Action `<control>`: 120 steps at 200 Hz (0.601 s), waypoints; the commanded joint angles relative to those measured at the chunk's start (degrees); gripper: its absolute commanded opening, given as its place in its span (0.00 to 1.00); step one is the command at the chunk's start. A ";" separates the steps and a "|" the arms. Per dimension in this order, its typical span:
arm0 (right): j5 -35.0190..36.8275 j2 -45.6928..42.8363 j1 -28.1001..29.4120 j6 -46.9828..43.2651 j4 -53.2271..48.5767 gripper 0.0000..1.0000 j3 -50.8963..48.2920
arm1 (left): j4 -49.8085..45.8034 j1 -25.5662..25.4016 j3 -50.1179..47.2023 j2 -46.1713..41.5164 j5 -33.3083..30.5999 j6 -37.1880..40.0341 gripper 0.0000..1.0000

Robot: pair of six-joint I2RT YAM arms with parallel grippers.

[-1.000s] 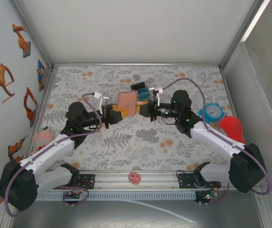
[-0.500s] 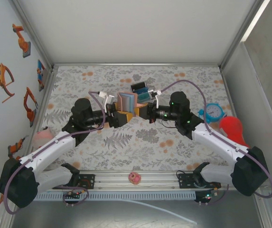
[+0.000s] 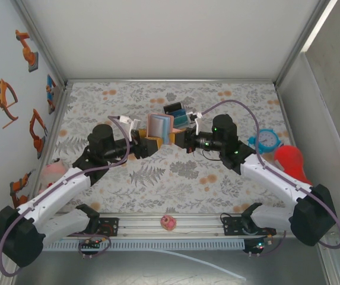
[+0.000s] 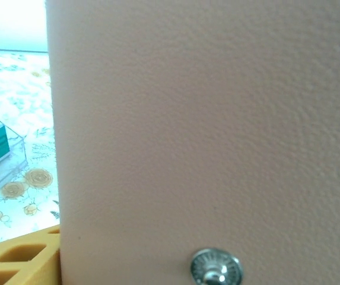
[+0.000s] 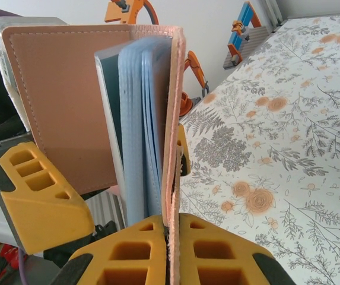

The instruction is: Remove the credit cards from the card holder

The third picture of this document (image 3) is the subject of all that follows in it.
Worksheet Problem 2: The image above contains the clear acrylic card box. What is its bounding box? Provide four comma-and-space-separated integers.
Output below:
163, 102, 192, 131

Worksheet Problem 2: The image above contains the teal VIP card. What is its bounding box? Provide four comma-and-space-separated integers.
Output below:
174, 115, 190, 129

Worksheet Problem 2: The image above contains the black card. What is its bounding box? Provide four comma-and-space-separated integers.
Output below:
163, 102, 183, 115

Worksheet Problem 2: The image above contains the blue alarm clock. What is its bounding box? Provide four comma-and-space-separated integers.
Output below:
248, 128, 281, 154

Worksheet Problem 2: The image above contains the floral table mat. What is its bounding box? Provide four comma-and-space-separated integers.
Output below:
52, 81, 312, 214

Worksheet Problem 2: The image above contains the pink plush doll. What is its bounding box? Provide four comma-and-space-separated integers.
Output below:
39, 159, 69, 195

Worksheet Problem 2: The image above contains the red plastic toy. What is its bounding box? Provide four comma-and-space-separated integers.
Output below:
273, 144, 313, 186

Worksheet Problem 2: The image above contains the pink donut toy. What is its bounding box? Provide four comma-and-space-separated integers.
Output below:
160, 214, 178, 232

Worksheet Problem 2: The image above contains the white plastic tube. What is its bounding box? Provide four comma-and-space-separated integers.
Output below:
145, 248, 247, 281

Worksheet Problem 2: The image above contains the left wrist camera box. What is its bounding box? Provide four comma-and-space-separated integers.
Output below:
118, 115, 142, 143

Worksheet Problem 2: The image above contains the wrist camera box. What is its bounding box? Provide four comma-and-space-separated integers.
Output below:
187, 110, 205, 135
118, 115, 142, 143

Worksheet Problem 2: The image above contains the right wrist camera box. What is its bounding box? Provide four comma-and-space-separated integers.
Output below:
187, 110, 205, 135

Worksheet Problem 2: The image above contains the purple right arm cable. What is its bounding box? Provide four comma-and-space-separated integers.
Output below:
201, 99, 340, 258

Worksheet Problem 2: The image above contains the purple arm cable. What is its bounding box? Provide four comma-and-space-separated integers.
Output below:
0, 115, 129, 277
201, 99, 340, 258

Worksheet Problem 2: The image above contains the aluminium frame rail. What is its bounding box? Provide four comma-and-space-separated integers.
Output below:
65, 78, 277, 87
275, 84, 317, 214
8, 212, 338, 238
27, 84, 72, 216

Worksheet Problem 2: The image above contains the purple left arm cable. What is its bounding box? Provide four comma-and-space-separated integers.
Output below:
0, 115, 129, 277

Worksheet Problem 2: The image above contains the blue orange rail sticker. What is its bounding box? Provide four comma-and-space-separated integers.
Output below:
45, 74, 58, 115

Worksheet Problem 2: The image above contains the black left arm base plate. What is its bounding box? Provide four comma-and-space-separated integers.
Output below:
65, 217, 120, 238

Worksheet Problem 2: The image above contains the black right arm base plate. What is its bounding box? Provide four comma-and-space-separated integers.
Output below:
222, 215, 277, 237

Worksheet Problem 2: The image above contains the white slotted cable duct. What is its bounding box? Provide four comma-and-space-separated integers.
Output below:
43, 239, 246, 251

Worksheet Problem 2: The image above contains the aluminium frame post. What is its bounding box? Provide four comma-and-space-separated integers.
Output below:
11, 0, 68, 87
275, 0, 336, 87

